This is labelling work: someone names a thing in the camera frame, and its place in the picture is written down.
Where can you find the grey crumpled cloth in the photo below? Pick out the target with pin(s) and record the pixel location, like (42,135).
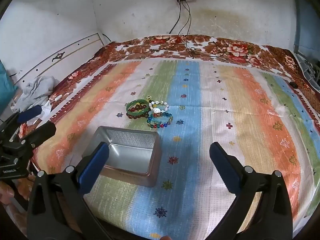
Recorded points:
(40,87)

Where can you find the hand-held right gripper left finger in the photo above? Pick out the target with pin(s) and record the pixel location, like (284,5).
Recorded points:
(93,166)

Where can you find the green jade bangle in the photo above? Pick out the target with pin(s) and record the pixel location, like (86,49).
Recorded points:
(130,110)

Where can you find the white bed headboard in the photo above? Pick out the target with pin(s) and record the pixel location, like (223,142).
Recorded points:
(50,52)

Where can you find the white crumpled tissue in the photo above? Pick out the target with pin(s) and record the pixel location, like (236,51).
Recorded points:
(45,111)

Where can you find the rectangular metal tin box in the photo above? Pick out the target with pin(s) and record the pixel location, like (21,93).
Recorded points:
(130,155)

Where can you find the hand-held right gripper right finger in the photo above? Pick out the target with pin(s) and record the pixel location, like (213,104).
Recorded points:
(223,166)

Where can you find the striped colourful mat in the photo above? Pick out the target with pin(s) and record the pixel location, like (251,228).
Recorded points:
(212,120)

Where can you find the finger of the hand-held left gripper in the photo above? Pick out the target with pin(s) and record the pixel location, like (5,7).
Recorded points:
(30,113)
(40,132)

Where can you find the blue curtain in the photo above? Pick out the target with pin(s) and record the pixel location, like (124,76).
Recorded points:
(306,22)

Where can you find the teal cloth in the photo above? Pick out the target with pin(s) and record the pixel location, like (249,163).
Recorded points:
(6,87)

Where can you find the brown floral blanket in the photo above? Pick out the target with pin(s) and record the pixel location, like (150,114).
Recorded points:
(225,45)

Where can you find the black computer mouse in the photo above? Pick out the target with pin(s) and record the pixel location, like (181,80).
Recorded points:
(294,84)

